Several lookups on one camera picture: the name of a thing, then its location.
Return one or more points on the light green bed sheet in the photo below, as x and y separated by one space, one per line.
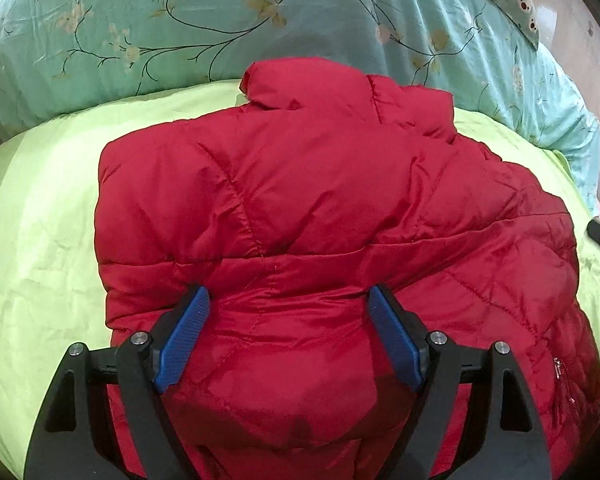
40 240

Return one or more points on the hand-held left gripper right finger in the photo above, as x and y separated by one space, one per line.
395 340

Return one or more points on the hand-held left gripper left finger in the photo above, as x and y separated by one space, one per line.
182 340

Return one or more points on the red puffer jacket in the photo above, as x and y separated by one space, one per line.
330 240

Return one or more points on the teal floral quilt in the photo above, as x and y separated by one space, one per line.
190 30

